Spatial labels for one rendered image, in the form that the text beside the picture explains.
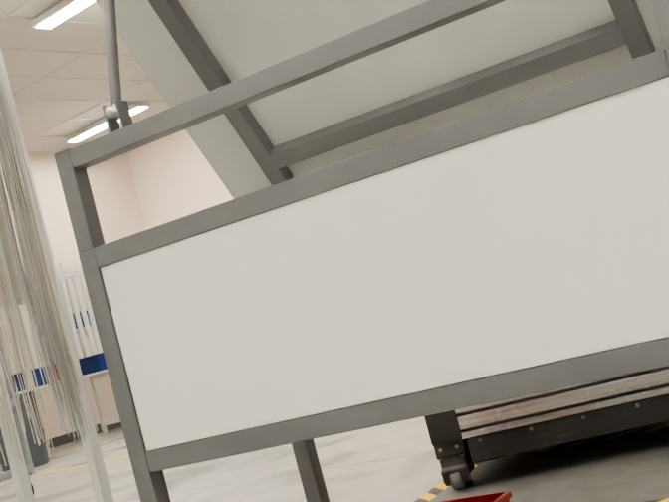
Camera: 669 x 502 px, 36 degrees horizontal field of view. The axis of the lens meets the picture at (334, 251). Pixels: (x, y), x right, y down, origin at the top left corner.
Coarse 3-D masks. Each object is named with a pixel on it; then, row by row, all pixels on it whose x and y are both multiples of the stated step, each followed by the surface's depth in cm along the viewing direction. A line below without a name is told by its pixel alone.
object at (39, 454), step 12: (24, 396) 875; (12, 408) 868; (24, 408) 873; (36, 408) 884; (24, 420) 872; (0, 432) 869; (0, 444) 871; (36, 444) 876; (0, 456) 874; (36, 456) 874; (48, 456) 890
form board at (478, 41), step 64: (128, 0) 225; (192, 0) 221; (256, 0) 218; (320, 0) 214; (384, 0) 211; (512, 0) 205; (576, 0) 202; (640, 0) 199; (256, 64) 228; (384, 64) 220; (448, 64) 217; (576, 64) 210; (192, 128) 243; (320, 128) 235
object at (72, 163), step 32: (448, 0) 162; (480, 0) 160; (352, 32) 171; (384, 32) 168; (416, 32) 167; (288, 64) 177; (320, 64) 174; (224, 96) 183; (256, 96) 181; (128, 128) 193; (160, 128) 190; (64, 160) 201; (96, 160) 199; (64, 192) 202; (96, 224) 202
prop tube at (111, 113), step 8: (104, 0) 203; (112, 0) 203; (104, 8) 203; (112, 8) 202; (112, 16) 202; (112, 24) 201; (112, 32) 201; (112, 40) 200; (112, 48) 200; (112, 56) 199; (112, 64) 199; (112, 72) 198; (112, 80) 198; (112, 88) 197; (120, 88) 199; (112, 96) 197; (120, 96) 197; (112, 104) 196; (112, 112) 195; (112, 120) 197
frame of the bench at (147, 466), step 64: (640, 64) 149; (448, 128) 164; (512, 128) 159; (256, 192) 181; (320, 192) 175; (128, 256) 195; (128, 384) 198; (448, 384) 168; (512, 384) 162; (128, 448) 198; (192, 448) 191; (256, 448) 185
